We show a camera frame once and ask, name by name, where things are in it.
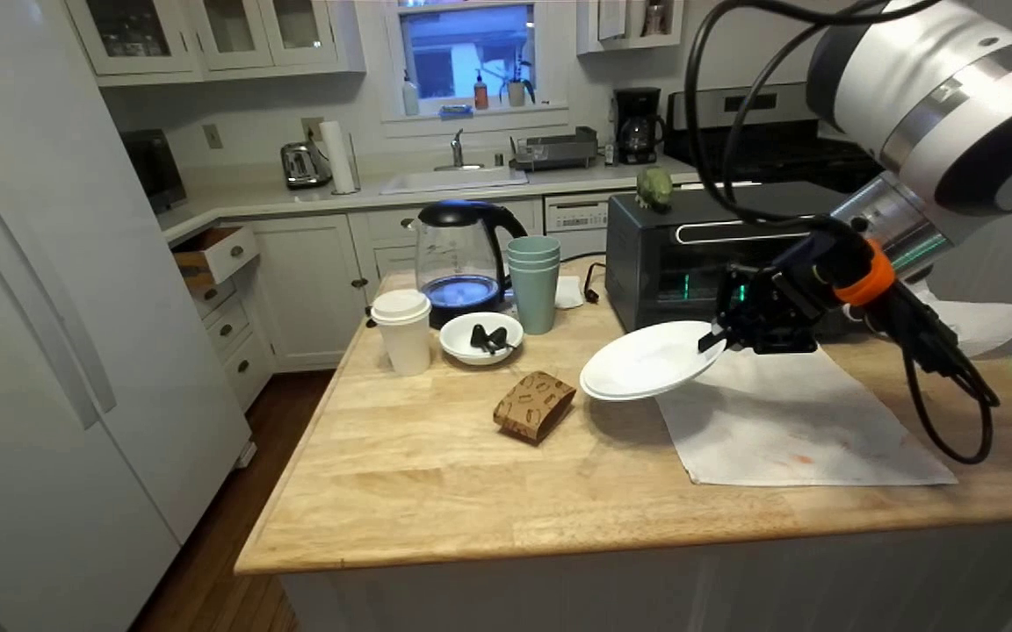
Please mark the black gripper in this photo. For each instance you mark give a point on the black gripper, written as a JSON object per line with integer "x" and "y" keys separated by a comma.
{"x": 766, "y": 321}

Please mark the white plate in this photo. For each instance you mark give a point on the white plate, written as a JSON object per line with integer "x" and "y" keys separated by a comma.
{"x": 652, "y": 358}

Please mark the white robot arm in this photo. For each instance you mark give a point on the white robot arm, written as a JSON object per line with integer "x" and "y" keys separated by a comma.
{"x": 926, "y": 94}

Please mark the black toaster oven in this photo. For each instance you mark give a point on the black toaster oven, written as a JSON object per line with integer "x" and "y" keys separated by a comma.
{"x": 666, "y": 263}

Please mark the flat white paper towel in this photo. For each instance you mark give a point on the flat white paper towel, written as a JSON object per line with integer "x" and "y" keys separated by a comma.
{"x": 790, "y": 419}

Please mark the green avocado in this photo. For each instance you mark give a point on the green avocado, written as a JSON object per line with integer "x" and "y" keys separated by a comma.
{"x": 654, "y": 186}

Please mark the stainless steel stove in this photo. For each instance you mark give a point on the stainless steel stove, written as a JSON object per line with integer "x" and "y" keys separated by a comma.
{"x": 776, "y": 137}

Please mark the crumpled white paper towel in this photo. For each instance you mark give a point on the crumpled white paper towel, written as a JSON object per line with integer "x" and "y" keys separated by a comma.
{"x": 980, "y": 328}

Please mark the stacked teal cups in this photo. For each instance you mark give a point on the stacked teal cups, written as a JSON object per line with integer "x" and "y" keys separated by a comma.
{"x": 535, "y": 272}

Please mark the black coffee maker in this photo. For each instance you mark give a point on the black coffee maker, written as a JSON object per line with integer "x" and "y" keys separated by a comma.
{"x": 637, "y": 124}

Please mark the black dish rack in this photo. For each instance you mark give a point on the black dish rack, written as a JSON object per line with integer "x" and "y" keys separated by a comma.
{"x": 557, "y": 151}

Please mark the brown bread slice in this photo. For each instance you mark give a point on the brown bread slice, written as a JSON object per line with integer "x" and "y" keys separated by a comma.
{"x": 531, "y": 404}

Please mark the white bowl with dark items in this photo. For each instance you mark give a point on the white bowl with dark items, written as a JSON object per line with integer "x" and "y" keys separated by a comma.
{"x": 482, "y": 337}

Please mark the glass electric kettle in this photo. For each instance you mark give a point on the glass electric kettle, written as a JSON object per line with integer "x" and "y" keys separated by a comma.
{"x": 458, "y": 258}

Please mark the kitchen sink faucet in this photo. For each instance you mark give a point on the kitchen sink faucet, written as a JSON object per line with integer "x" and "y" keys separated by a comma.
{"x": 458, "y": 158}

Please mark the white lidded cup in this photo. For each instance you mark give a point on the white lidded cup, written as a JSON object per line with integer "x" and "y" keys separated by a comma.
{"x": 400, "y": 321}

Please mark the paper towel roll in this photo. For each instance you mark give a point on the paper towel roll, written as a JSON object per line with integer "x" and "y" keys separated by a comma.
{"x": 339, "y": 155}

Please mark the silver toaster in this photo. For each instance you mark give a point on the silver toaster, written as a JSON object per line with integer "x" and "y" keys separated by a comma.
{"x": 302, "y": 167}

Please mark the open wooden drawer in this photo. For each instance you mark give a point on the open wooden drawer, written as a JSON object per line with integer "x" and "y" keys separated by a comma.
{"x": 212, "y": 258}

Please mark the white refrigerator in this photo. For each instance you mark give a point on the white refrigerator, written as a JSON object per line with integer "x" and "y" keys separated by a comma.
{"x": 118, "y": 424}

